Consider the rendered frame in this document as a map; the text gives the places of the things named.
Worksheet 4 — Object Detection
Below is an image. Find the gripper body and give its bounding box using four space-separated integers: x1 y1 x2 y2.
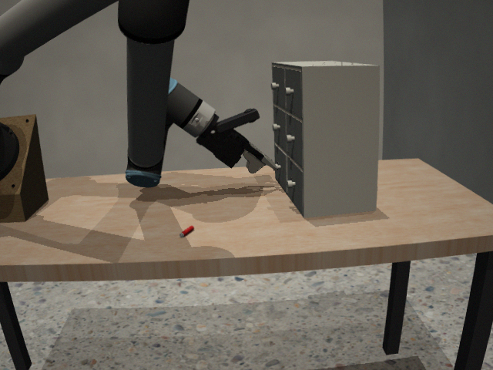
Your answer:
196 114 249 168

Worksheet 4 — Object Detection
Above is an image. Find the grey drawer front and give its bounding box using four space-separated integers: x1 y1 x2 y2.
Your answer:
284 69 302 117
271 66 286 108
286 113 303 167
273 106 287 151
287 157 304 213
273 143 287 192

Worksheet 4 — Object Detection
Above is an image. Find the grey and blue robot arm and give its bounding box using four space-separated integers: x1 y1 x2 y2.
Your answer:
0 0 216 187

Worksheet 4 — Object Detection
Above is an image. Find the grey chest of drawers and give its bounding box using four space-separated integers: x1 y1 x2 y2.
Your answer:
272 61 380 218

